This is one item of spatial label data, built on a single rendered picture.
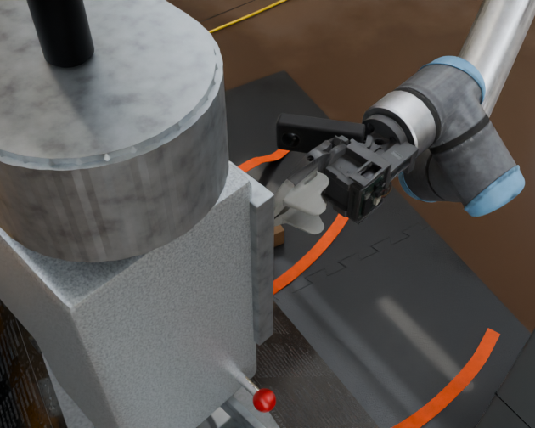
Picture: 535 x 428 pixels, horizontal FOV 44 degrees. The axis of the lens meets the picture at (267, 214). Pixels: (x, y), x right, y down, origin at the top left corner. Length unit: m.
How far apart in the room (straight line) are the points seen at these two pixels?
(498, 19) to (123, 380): 0.79
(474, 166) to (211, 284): 0.41
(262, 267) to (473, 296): 1.85
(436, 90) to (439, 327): 1.63
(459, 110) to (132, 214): 0.53
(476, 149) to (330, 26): 2.82
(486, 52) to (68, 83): 0.74
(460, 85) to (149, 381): 0.55
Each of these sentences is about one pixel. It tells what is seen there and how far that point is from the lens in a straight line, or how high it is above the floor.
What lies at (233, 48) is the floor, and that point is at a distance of 3.54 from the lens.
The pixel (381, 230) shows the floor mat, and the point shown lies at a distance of 2.67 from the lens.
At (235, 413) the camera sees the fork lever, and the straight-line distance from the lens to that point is 1.00.
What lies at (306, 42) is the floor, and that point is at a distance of 3.59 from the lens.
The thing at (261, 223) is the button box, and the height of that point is 1.53.
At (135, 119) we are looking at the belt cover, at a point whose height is 1.74.
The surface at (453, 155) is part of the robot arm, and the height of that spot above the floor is 1.43.
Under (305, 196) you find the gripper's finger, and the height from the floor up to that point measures 1.49.
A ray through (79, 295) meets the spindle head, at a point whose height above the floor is 1.59.
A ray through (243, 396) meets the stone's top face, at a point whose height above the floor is 0.87.
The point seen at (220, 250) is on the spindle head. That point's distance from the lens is 0.69.
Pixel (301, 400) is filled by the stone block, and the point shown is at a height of 0.78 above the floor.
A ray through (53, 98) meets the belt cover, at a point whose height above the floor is 1.74.
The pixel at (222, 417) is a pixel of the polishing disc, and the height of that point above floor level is 0.93.
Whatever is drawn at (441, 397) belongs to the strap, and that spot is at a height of 0.02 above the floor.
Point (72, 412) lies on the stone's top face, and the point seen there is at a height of 0.87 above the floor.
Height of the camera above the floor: 2.07
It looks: 50 degrees down
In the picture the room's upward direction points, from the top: straight up
